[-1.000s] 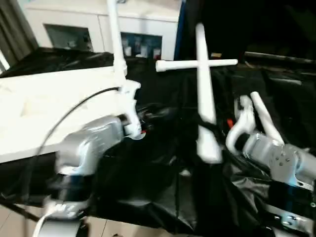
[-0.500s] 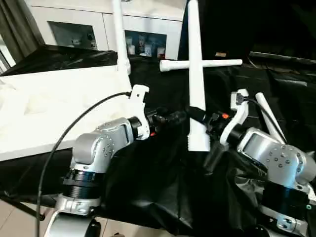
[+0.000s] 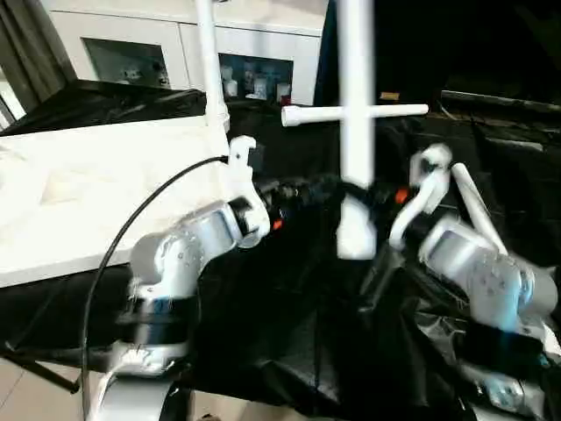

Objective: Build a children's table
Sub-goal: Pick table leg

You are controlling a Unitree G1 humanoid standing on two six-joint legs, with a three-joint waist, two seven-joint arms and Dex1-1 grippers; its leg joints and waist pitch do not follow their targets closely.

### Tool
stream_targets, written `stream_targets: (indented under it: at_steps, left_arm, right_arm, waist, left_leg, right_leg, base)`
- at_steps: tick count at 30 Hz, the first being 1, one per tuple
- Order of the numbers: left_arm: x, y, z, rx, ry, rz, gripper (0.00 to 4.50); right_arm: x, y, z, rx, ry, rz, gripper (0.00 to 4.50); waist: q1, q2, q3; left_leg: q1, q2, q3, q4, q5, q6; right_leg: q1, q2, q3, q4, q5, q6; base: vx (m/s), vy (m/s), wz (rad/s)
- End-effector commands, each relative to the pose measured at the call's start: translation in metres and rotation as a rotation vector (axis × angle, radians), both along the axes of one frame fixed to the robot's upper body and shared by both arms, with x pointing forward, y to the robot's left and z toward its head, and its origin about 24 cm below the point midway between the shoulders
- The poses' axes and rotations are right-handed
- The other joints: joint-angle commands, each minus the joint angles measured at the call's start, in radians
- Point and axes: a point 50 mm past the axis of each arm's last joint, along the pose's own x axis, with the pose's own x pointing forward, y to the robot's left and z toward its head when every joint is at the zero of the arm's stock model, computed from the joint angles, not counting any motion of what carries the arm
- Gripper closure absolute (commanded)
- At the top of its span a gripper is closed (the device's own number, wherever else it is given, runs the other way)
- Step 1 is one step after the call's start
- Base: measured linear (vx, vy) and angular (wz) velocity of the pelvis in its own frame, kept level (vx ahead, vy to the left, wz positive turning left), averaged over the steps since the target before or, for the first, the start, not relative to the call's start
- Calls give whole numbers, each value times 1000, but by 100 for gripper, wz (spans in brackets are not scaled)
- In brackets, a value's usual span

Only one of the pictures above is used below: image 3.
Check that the white plastic table leg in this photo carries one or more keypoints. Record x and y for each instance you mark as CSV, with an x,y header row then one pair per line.
x,y
311,114
209,61
478,206
355,96

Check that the white plastic table top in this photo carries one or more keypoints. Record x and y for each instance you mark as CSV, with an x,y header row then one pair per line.
x,y
96,184

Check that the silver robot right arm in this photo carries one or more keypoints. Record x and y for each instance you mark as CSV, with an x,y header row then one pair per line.
x,y
486,281

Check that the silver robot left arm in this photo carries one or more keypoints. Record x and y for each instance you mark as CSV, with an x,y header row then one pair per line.
x,y
175,263

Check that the black work mat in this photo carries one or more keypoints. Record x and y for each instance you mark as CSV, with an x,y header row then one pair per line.
x,y
298,324

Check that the black backdrop cloth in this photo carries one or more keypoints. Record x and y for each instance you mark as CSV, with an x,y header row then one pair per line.
x,y
465,44

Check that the white glass-door cabinet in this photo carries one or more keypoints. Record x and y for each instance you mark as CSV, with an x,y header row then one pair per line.
x,y
158,35

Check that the grey curtain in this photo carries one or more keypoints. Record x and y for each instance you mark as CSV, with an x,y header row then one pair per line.
x,y
31,53

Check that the black stand leg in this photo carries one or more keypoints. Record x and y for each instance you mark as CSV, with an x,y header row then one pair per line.
x,y
39,367

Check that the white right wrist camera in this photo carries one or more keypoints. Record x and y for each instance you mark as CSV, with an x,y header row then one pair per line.
x,y
425,189

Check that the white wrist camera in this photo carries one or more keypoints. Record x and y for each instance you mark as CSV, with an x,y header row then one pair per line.
x,y
425,189
244,175

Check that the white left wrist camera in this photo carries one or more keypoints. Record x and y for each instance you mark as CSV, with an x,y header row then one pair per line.
x,y
244,175

